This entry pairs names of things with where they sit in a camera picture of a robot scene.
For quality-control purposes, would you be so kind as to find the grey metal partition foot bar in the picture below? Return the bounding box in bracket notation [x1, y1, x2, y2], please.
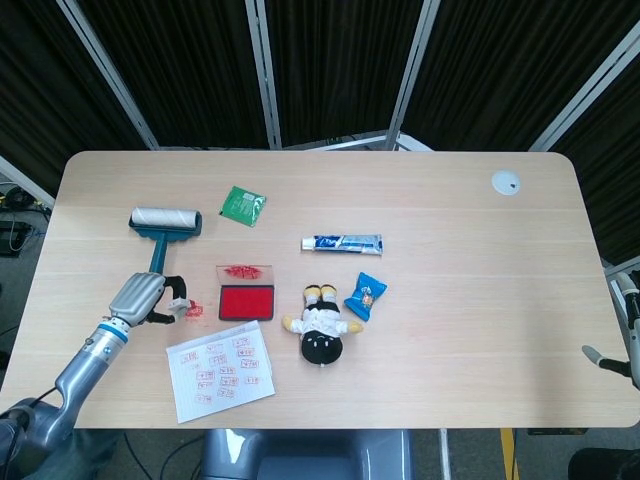
[394, 132, 435, 152]
[282, 130, 389, 151]

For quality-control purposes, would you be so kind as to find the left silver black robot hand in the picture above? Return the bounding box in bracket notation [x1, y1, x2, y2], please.
[102, 271, 191, 329]

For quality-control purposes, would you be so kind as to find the dark curtain panel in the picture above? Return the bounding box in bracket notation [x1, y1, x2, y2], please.
[263, 0, 427, 147]
[401, 0, 640, 152]
[553, 74, 640, 267]
[0, 0, 147, 197]
[79, 0, 272, 150]

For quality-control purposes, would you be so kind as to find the black floor device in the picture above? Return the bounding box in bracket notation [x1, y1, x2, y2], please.
[0, 219, 32, 259]

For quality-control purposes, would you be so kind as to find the black white plush doll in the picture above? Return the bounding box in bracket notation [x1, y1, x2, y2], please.
[281, 283, 365, 369]

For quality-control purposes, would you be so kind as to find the blue snack packet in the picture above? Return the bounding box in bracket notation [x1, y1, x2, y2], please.
[343, 271, 389, 322]

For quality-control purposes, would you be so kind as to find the blue white toothpaste tube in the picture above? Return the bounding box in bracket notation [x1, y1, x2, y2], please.
[300, 233, 385, 258]

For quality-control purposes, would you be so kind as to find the teal lint roller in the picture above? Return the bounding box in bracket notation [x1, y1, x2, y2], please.
[128, 206, 204, 277]

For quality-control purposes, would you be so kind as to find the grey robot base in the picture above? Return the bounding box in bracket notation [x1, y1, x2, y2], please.
[199, 428, 416, 480]

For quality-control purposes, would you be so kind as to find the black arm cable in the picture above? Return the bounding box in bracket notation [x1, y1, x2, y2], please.
[28, 383, 57, 407]

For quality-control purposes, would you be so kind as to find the white table leg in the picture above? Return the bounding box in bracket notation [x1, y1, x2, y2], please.
[438, 428, 452, 480]

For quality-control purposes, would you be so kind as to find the grey metal partition post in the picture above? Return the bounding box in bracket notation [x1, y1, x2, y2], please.
[384, 0, 441, 150]
[244, 0, 284, 150]
[0, 154, 56, 209]
[55, 0, 160, 150]
[529, 34, 640, 152]

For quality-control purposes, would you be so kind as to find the black floor cable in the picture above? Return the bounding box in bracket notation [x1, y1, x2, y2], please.
[122, 429, 202, 480]

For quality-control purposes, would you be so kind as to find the red ink pad case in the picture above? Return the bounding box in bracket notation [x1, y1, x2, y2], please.
[215, 263, 276, 322]

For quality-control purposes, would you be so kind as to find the black rounded equipment base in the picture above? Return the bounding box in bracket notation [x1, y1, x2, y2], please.
[568, 447, 640, 480]

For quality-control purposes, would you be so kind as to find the green foil sachet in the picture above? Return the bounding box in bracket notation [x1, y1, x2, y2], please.
[217, 185, 268, 228]

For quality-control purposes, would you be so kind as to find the white stamped paper notepad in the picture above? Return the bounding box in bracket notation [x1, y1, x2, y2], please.
[165, 320, 277, 425]

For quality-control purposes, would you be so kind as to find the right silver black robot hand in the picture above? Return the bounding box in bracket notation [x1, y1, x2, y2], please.
[581, 270, 640, 393]

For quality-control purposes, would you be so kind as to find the blue denim cloth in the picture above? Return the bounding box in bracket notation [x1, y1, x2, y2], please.
[29, 429, 121, 480]

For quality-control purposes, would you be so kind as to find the white round grommet cap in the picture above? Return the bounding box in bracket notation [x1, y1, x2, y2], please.
[490, 170, 522, 197]

